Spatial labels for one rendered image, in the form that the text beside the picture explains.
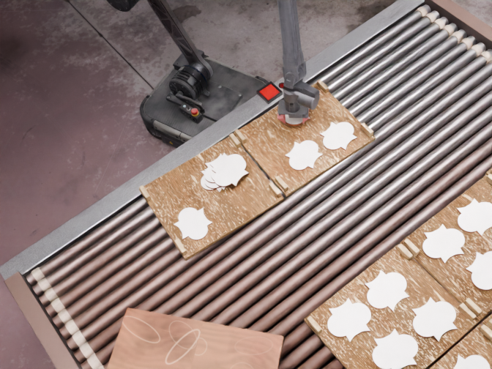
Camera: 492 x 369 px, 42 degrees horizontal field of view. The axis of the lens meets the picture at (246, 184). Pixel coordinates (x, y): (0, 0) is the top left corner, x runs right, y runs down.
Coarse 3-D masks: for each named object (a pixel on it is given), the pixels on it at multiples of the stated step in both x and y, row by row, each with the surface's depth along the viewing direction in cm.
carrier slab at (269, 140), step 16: (320, 96) 253; (272, 112) 251; (320, 112) 248; (336, 112) 248; (256, 128) 248; (272, 128) 247; (288, 128) 246; (304, 128) 245; (320, 128) 244; (256, 144) 244; (272, 144) 243; (288, 144) 242; (320, 144) 241; (352, 144) 239; (256, 160) 240; (272, 160) 239; (288, 160) 238; (320, 160) 237; (336, 160) 236; (272, 176) 235; (288, 176) 235; (304, 176) 234; (288, 192) 231
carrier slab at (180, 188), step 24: (216, 144) 246; (192, 168) 241; (168, 192) 236; (192, 192) 235; (216, 192) 234; (240, 192) 233; (264, 192) 232; (168, 216) 231; (216, 216) 229; (240, 216) 228; (192, 240) 225; (216, 240) 224
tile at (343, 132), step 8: (336, 128) 243; (344, 128) 242; (352, 128) 242; (328, 136) 241; (336, 136) 241; (344, 136) 240; (352, 136) 240; (328, 144) 239; (336, 144) 239; (344, 144) 238
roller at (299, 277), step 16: (464, 144) 236; (480, 144) 238; (448, 160) 233; (432, 176) 231; (400, 192) 229; (416, 192) 229; (384, 208) 226; (368, 224) 223; (352, 240) 221; (320, 256) 219; (336, 256) 220; (304, 272) 216; (288, 288) 214; (256, 304) 212; (272, 304) 212; (240, 320) 209
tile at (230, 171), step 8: (224, 160) 236; (232, 160) 236; (240, 160) 235; (216, 168) 235; (224, 168) 234; (232, 168) 234; (240, 168) 233; (216, 176) 233; (224, 176) 232; (232, 176) 232; (240, 176) 232; (224, 184) 231
